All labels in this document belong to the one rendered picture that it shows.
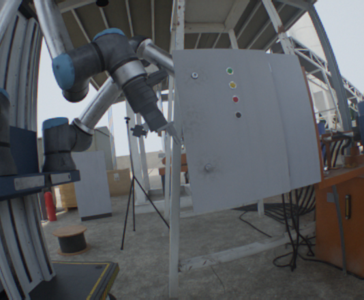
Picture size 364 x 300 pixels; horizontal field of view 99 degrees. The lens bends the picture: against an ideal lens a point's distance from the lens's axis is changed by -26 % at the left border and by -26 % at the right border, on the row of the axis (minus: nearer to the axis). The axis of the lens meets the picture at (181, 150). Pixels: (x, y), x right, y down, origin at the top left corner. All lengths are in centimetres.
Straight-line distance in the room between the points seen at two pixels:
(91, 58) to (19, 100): 67
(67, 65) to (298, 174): 90
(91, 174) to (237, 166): 319
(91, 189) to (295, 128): 335
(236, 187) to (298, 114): 43
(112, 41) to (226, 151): 51
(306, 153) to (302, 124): 13
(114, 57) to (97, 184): 331
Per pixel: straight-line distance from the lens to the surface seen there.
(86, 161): 375
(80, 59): 54
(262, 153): 81
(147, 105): 53
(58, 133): 107
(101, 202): 379
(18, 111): 113
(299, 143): 95
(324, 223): 154
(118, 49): 56
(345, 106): 591
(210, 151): 74
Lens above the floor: 84
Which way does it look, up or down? 3 degrees up
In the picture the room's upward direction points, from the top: 8 degrees counter-clockwise
